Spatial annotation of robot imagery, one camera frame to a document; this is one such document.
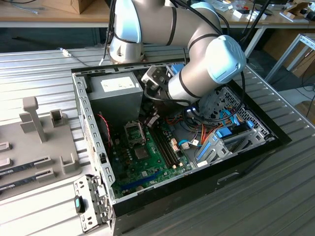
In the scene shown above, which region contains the long wooden desk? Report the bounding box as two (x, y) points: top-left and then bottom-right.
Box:
(0, 0), (315, 59)

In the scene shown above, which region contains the black RAM slot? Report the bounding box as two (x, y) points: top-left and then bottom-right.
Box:
(153, 127), (176, 168)
(156, 126), (178, 167)
(159, 125), (181, 166)
(149, 128), (173, 169)

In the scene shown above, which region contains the blue expansion slot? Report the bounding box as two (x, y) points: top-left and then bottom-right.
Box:
(120, 171), (163, 191)

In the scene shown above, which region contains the blue plastic rail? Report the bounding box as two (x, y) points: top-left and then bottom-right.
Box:
(196, 142), (212, 162)

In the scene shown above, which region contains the thick black camera cable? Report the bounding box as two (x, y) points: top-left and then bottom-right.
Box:
(143, 67), (247, 123)

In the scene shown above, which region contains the dark RAM stick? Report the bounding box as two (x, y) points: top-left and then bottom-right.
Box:
(0, 162), (36, 177)
(0, 175), (38, 191)

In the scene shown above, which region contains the robot signal cable with clip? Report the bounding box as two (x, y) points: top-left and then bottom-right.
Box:
(59, 47), (91, 67)

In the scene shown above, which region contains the small white box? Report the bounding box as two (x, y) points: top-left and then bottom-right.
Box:
(246, 12), (268, 21)
(232, 9), (250, 19)

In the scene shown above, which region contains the black slanted pole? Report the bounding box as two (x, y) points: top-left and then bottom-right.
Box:
(233, 0), (273, 59)

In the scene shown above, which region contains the grey parts rack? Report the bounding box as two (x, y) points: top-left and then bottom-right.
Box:
(0, 96), (83, 200)

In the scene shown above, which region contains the hard disk in blue carrier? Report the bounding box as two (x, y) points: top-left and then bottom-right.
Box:
(212, 119), (255, 146)

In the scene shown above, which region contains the blue plastic drive latch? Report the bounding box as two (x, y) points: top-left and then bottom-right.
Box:
(171, 63), (186, 75)

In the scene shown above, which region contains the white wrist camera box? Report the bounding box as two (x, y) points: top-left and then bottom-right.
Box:
(141, 65), (170, 90)

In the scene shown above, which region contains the orange black wire bundle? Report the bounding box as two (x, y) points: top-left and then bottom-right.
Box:
(166, 117), (219, 147)

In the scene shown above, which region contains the green motherboard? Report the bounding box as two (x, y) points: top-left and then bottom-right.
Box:
(110, 119), (194, 199)

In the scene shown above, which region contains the metal socket cover frame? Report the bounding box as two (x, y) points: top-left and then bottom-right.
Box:
(132, 145), (151, 162)

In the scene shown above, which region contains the perforated metal drive cage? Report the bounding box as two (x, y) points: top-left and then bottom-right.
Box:
(213, 86), (276, 148)

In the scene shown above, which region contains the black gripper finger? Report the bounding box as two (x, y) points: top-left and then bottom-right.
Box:
(147, 104), (159, 117)
(145, 115), (160, 128)

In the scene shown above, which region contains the grey metal disk bay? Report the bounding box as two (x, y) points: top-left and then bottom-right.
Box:
(195, 132), (276, 169)

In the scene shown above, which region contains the red black twisted wire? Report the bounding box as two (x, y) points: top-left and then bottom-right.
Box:
(97, 112), (114, 148)

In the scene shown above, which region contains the open brown cardboard box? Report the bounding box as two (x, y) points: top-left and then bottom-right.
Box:
(286, 1), (315, 21)

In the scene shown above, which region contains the aluminium profile frame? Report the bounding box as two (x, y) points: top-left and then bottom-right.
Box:
(264, 33), (315, 84)

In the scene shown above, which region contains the CPU socket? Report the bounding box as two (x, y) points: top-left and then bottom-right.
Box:
(124, 120), (147, 147)

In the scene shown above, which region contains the black teal bracket latch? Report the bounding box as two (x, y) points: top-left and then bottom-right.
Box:
(74, 195), (86, 213)

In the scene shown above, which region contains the grey power supply unit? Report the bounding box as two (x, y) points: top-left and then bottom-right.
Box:
(87, 71), (144, 128)

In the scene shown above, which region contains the blue SATA wire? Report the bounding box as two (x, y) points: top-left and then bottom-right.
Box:
(230, 110), (241, 126)
(219, 109), (234, 129)

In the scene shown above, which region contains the small square CPU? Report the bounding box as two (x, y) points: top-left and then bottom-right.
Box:
(134, 147), (150, 160)

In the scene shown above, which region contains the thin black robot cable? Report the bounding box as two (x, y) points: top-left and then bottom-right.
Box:
(98, 0), (118, 66)

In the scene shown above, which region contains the metal expansion card bracket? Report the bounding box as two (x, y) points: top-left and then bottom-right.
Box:
(73, 174), (116, 233)

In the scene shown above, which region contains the brown cardboard sheet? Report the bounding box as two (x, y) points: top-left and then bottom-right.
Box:
(262, 30), (315, 79)

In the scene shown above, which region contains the grey metal optical drive cage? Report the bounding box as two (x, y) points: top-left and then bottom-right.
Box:
(196, 92), (222, 118)

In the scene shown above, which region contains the black open PC case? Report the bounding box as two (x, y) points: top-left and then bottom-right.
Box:
(70, 56), (292, 236)

